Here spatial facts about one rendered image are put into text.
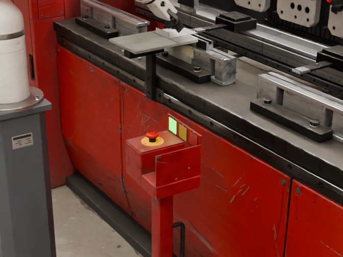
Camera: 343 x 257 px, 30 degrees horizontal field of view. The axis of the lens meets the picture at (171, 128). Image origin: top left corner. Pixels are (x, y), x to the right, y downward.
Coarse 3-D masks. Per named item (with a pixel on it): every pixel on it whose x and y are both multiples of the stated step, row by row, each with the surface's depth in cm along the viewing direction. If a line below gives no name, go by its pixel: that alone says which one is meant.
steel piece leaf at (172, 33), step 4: (156, 28) 233; (156, 32) 234; (160, 32) 231; (164, 32) 229; (168, 32) 235; (172, 32) 235; (176, 32) 235; (180, 32) 235; (184, 32) 235; (164, 36) 230; (168, 36) 228; (172, 36) 230; (176, 36) 230; (180, 36) 231
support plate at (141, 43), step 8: (144, 32) 235; (152, 32) 235; (112, 40) 226; (120, 40) 226; (128, 40) 226; (136, 40) 226; (144, 40) 226; (152, 40) 226; (160, 40) 226; (168, 40) 226; (176, 40) 226; (184, 40) 226; (192, 40) 227; (128, 48) 218; (136, 48) 217; (144, 48) 217; (152, 48) 218; (160, 48) 220
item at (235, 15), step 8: (216, 16) 248; (224, 16) 245; (232, 16) 244; (240, 16) 244; (248, 16) 244; (216, 24) 244; (224, 24) 244; (232, 24) 241; (240, 24) 241; (248, 24) 243; (256, 24) 246; (200, 32) 237
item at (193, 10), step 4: (180, 0) 233; (184, 0) 230; (188, 0) 228; (192, 0) 226; (196, 0) 226; (180, 4) 235; (184, 4) 231; (188, 4) 229; (192, 4) 227; (196, 4) 227; (180, 8) 235; (184, 8) 233; (188, 8) 231; (192, 8) 229; (196, 8) 227; (192, 12) 230; (196, 12) 228
